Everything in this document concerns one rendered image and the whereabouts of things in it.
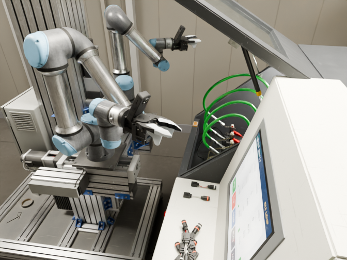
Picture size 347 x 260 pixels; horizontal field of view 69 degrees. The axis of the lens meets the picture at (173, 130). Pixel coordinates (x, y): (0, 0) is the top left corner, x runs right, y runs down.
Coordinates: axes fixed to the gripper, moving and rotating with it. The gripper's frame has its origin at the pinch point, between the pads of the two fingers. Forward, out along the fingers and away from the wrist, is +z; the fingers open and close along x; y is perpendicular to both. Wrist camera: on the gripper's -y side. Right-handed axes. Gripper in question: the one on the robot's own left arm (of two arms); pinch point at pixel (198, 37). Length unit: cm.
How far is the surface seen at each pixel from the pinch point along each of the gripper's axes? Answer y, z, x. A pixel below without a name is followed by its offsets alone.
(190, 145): 43, -25, 61
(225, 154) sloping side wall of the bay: 17, -22, 96
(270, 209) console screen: -15, -40, 141
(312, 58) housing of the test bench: -15, 31, 73
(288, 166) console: -24, -35, 137
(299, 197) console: -26, -40, 145
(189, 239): 26, -50, 124
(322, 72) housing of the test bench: -17, 20, 91
